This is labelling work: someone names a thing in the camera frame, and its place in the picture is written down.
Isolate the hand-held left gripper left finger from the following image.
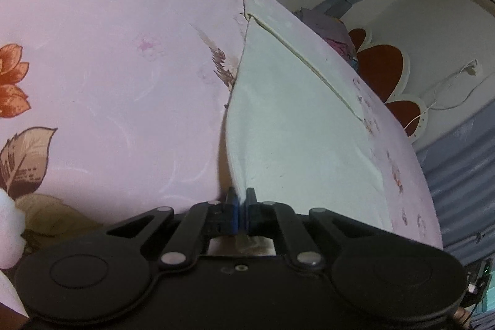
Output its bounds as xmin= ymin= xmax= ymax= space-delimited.
xmin=105 ymin=187 xmax=239 ymax=267

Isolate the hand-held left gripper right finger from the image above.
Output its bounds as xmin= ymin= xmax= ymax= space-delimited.
xmin=241 ymin=187 xmax=375 ymax=270

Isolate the white knitted sweater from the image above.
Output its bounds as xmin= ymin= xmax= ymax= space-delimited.
xmin=218 ymin=0 xmax=386 ymax=249

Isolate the pile of folded clothes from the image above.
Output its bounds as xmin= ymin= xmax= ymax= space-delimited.
xmin=295 ymin=7 xmax=361 ymax=72

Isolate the red and white scalloped headboard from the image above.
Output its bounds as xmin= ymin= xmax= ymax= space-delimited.
xmin=347 ymin=27 xmax=428 ymax=140

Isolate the pink floral bed sheet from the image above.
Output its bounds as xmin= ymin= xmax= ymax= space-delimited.
xmin=0 ymin=0 xmax=444 ymax=266

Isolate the white fabric piece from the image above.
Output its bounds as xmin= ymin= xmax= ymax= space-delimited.
xmin=0 ymin=188 xmax=31 ymax=320

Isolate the patterned blue wall curtain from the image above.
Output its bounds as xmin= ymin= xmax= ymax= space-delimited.
xmin=415 ymin=114 xmax=495 ymax=269

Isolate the white cable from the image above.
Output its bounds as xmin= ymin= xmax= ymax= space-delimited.
xmin=402 ymin=63 xmax=480 ymax=134

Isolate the white wall socket with plug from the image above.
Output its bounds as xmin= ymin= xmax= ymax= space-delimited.
xmin=463 ymin=59 xmax=482 ymax=78

